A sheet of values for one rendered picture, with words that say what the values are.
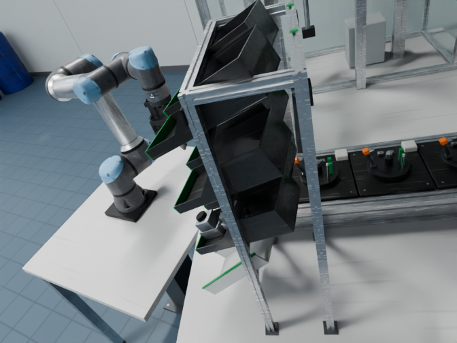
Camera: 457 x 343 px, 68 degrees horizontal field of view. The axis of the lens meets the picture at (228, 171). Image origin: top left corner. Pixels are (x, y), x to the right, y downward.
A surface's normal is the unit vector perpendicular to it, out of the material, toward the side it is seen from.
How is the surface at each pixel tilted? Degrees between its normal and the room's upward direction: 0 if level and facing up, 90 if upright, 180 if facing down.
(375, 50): 90
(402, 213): 90
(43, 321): 0
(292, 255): 0
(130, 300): 0
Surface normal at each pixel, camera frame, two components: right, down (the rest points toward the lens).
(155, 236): -0.25, -0.74
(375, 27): -0.09, 0.66
